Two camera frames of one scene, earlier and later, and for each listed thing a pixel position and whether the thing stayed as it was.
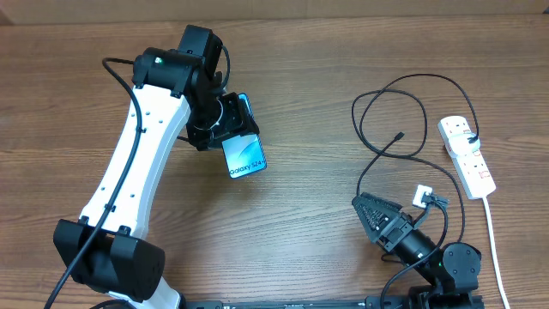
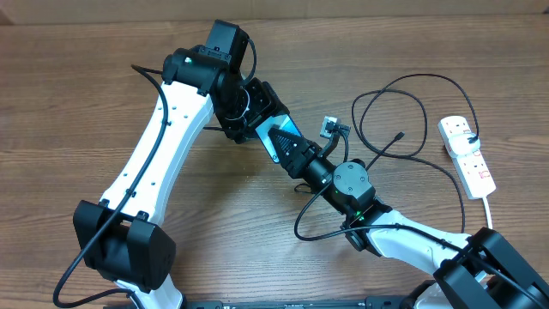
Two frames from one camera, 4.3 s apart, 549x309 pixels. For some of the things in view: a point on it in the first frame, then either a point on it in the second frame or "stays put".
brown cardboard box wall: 24,12 stays put
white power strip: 471,167 stays put
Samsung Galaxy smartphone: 244,154 → 284,124
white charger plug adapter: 459,143 stays put
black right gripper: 372,207 → 308,149
